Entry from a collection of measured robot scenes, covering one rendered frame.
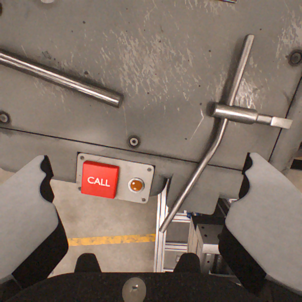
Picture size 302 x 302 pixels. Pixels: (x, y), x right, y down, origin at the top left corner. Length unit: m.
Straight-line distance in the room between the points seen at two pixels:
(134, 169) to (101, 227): 1.81
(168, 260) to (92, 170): 1.74
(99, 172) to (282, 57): 0.32
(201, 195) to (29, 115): 0.32
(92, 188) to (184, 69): 0.24
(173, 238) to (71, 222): 1.08
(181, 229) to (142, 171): 1.47
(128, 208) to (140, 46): 1.71
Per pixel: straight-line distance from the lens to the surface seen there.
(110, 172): 0.30
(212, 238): 0.62
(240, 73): 0.28
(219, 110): 0.27
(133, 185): 0.31
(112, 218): 1.99
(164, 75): 0.28
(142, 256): 2.27
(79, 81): 0.28
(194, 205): 0.34
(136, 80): 0.28
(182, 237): 1.80
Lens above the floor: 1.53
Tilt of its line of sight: 74 degrees down
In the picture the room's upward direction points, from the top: 172 degrees counter-clockwise
